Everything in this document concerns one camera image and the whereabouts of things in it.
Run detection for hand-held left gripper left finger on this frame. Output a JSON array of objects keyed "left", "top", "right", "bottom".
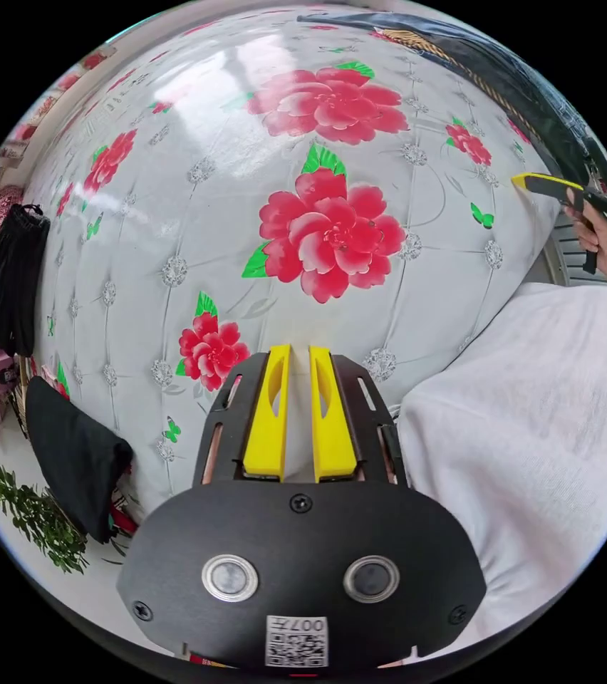
[{"left": 242, "top": 344, "right": 292, "bottom": 477}]

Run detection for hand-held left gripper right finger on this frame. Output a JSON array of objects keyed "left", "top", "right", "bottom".
[{"left": 308, "top": 345, "right": 358, "bottom": 479}]

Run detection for blue jeans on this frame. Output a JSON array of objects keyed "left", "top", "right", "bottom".
[{"left": 296, "top": 9, "right": 606, "bottom": 185}]

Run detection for person's right hand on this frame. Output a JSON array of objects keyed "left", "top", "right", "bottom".
[{"left": 564, "top": 202, "right": 607, "bottom": 285}]

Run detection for person's body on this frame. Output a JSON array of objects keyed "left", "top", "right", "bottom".
[{"left": 396, "top": 281, "right": 607, "bottom": 661}]

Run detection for black folded garment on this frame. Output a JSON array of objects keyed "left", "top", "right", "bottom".
[{"left": 25, "top": 375, "right": 135, "bottom": 544}]

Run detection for bed with floral sheet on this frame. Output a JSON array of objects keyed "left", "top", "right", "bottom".
[{"left": 24, "top": 14, "right": 567, "bottom": 541}]

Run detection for green plant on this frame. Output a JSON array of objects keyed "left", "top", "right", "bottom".
[{"left": 0, "top": 463, "right": 90, "bottom": 574}]

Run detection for black drawstring garment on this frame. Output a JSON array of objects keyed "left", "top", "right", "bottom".
[{"left": 0, "top": 202, "right": 52, "bottom": 358}]

